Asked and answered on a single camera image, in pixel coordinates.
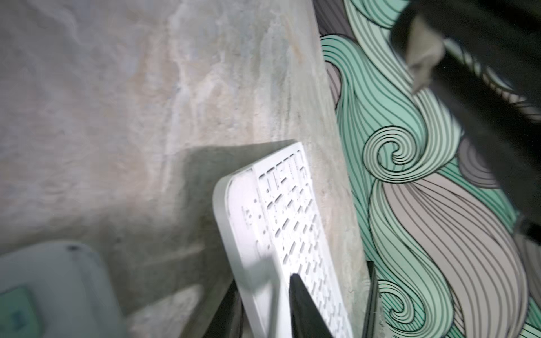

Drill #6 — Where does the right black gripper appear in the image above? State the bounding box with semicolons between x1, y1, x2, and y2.
390;1;540;243

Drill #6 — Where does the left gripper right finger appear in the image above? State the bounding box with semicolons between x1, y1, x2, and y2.
289;273;332;338

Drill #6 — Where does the white wireless keyboard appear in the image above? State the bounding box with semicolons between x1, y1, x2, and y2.
213;142;352;337

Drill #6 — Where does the green wireless keyboard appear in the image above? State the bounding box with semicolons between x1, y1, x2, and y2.
1;240;128;337

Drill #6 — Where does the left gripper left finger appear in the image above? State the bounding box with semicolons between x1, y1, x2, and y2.
204;280;244;338

